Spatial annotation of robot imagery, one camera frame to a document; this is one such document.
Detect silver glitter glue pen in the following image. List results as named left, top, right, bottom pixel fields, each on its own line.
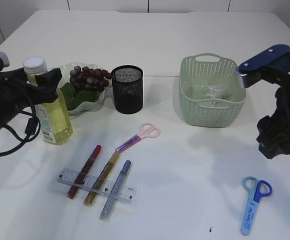
left=99, top=160, right=131, bottom=221

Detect yellow tea bottle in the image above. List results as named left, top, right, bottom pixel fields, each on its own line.
left=23, top=56, right=73, bottom=145

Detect pink purple scissors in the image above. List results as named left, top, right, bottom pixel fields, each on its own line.
left=115, top=122, right=161, bottom=153

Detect black mesh pen holder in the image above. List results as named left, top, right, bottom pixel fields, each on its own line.
left=111, top=65, right=144, bottom=115

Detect pale green plastic basket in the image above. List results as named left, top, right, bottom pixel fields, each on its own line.
left=179, top=53, right=246, bottom=128

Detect clear plastic ruler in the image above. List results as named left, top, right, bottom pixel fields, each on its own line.
left=56, top=168, right=137, bottom=204

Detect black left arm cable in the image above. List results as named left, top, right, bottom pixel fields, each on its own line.
left=0, top=82, right=41, bottom=158

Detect blue scissors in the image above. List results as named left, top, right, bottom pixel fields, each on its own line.
left=240, top=176, right=273, bottom=236

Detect gold glitter glue pen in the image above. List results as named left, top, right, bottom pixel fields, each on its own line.
left=83, top=150, right=120, bottom=207

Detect red artificial grape bunch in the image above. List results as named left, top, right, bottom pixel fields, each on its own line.
left=59, top=65, right=112, bottom=111

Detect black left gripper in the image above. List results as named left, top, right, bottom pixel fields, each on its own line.
left=0, top=68, right=62, bottom=120

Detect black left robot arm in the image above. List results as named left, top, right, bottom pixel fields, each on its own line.
left=0, top=68, right=62, bottom=129

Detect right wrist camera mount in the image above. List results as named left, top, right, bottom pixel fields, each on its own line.
left=235, top=44, right=290, bottom=88

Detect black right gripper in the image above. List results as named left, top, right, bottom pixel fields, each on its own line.
left=257, top=87, right=290, bottom=159

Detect red glitter glue pen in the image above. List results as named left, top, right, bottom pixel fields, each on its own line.
left=67, top=145, right=102, bottom=199

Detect clear plastic sheet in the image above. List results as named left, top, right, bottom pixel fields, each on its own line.
left=199, top=82, right=227, bottom=107

